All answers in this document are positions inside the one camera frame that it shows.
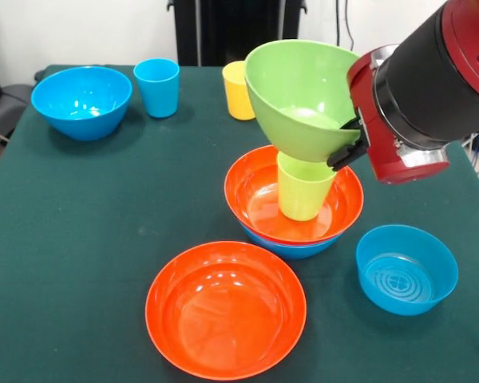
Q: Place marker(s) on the large blue bowl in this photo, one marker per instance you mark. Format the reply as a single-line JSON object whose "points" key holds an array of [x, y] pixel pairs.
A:
{"points": [[299, 249], [81, 95]]}

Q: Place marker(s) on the lime green cup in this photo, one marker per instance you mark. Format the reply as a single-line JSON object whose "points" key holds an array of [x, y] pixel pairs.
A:
{"points": [[303, 195]]}

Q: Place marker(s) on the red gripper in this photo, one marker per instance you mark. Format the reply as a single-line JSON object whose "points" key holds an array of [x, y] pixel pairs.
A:
{"points": [[367, 99]]}

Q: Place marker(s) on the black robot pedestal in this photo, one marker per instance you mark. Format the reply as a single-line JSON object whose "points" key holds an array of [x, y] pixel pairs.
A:
{"points": [[235, 32]]}

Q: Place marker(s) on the green bowl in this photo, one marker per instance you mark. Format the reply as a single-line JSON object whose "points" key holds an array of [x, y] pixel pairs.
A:
{"points": [[295, 80]]}

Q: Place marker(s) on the small blue bowl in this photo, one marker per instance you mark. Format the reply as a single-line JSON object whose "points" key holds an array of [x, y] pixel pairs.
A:
{"points": [[407, 275]]}

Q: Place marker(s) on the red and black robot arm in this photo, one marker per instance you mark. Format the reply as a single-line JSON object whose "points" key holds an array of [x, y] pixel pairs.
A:
{"points": [[435, 72]]}

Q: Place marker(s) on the yellow cup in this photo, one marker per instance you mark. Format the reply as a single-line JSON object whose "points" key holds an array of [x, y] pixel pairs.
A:
{"points": [[235, 95]]}

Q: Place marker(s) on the black office chair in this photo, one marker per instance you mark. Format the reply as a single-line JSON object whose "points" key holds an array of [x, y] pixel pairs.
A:
{"points": [[8, 103]]}

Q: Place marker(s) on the light blue cup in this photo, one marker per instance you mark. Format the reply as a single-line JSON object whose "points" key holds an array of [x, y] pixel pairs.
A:
{"points": [[157, 95]]}

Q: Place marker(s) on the orange bowl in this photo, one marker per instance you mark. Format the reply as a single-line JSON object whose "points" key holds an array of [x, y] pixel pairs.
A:
{"points": [[255, 199], [223, 319]]}

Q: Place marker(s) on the dark green tablecloth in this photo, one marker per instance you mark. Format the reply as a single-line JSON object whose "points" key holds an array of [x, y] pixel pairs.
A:
{"points": [[104, 199]]}

